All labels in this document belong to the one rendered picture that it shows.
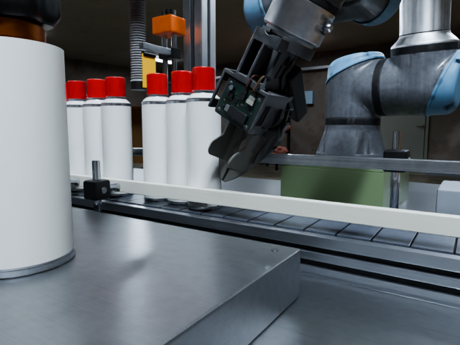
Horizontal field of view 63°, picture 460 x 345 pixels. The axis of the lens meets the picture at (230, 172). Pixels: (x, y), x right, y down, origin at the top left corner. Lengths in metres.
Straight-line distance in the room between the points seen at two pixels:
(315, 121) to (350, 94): 8.87
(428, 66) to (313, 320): 0.54
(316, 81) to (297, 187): 8.94
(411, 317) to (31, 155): 0.35
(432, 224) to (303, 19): 0.25
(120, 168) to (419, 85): 0.55
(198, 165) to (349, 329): 0.30
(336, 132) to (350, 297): 0.47
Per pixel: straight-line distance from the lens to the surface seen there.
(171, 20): 0.71
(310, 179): 0.83
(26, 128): 0.34
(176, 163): 0.58
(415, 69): 0.78
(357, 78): 0.82
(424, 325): 0.39
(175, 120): 0.58
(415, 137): 8.95
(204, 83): 0.55
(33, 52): 0.35
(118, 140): 0.67
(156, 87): 0.62
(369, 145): 0.83
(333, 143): 0.82
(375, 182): 0.78
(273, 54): 0.47
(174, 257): 0.36
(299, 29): 0.46
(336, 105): 0.83
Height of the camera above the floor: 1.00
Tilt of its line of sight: 7 degrees down
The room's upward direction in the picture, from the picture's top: straight up
